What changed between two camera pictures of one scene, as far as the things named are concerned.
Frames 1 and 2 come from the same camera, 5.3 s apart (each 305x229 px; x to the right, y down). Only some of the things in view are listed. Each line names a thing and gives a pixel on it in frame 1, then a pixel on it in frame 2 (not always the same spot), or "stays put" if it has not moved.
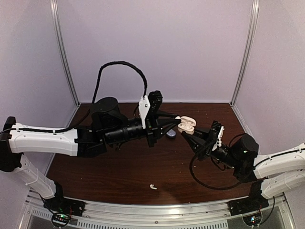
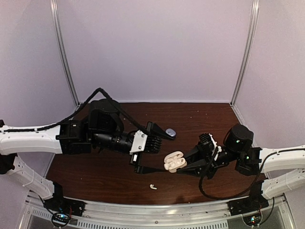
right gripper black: (204, 150) to (202, 154)
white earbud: (151, 185) stays put
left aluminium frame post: (54, 8) stays put
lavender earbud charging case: (171, 134) stays put
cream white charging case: (187, 124) to (174, 161)
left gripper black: (154, 126) to (136, 159)
